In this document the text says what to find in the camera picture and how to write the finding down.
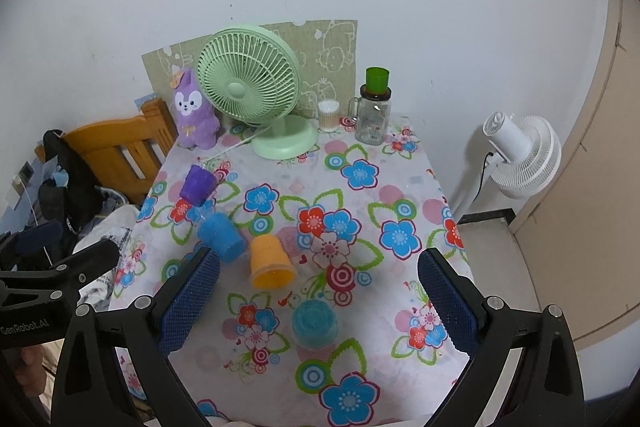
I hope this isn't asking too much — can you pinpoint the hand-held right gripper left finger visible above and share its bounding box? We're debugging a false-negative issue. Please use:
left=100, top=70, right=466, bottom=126
left=50, top=247, right=221, bottom=427

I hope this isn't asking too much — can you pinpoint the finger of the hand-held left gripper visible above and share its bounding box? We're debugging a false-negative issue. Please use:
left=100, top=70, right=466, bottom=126
left=0, top=221, right=65, bottom=270
left=50, top=239, right=121, bottom=293

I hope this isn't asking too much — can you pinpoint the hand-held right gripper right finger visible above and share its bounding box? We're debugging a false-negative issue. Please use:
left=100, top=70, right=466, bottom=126
left=417, top=248, right=586, bottom=427

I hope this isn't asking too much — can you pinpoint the orange plastic cup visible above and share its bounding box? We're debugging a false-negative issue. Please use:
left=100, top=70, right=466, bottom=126
left=249, top=234, right=297, bottom=291

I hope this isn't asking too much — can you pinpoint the blue plastic cup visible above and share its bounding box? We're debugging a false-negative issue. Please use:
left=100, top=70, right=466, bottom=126
left=196, top=212, right=246, bottom=264

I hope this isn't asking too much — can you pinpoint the purple plastic cup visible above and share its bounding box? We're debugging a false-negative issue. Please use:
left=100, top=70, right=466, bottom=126
left=179, top=164, right=219, bottom=207

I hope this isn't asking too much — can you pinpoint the teal plastic cup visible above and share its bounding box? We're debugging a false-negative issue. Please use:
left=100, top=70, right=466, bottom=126
left=291, top=299, right=340, bottom=349

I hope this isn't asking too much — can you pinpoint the green plastic cup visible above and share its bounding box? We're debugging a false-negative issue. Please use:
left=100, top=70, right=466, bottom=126
left=365, top=67, right=391, bottom=93

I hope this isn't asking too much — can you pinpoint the white grey clothing pile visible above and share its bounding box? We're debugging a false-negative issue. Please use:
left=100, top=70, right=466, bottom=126
left=74, top=187, right=142, bottom=310

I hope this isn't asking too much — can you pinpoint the black cloth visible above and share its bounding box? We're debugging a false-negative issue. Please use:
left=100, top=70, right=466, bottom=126
left=37, top=129, right=102, bottom=253

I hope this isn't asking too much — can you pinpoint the wooden chair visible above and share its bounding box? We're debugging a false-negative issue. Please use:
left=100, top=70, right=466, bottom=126
left=35, top=97, right=179, bottom=208

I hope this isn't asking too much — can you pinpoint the floral tablecloth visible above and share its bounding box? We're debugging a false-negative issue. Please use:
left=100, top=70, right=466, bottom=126
left=107, top=112, right=477, bottom=427

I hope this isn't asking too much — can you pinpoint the white standing fan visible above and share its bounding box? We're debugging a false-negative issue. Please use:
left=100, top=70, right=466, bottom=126
left=447, top=111, right=562, bottom=226

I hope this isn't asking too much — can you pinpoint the purple plush toy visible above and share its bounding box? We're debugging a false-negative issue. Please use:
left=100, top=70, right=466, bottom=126
left=171, top=68, right=221, bottom=150

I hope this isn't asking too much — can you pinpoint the glass jar mug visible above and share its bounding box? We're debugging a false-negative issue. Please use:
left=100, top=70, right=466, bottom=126
left=348, top=84, right=392, bottom=144

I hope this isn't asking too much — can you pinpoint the beige door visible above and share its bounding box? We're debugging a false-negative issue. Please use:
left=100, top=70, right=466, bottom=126
left=514, top=0, right=640, bottom=349

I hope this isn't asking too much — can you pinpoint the cotton swab container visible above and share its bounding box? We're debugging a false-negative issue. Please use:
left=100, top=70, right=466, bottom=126
left=318, top=100, right=341, bottom=133

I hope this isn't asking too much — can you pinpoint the green desk fan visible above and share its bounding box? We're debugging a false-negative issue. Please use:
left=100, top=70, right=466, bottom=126
left=196, top=24, right=320, bottom=162

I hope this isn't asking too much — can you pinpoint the patterned cardboard sheet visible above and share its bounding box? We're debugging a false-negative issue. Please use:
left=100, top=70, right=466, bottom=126
left=141, top=19, right=359, bottom=128

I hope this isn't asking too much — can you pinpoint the black power cable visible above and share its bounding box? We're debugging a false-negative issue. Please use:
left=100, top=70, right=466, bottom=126
left=469, top=149, right=499, bottom=204

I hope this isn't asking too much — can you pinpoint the white fan cable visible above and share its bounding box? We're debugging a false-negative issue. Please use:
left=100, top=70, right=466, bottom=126
left=199, top=127, right=274, bottom=168

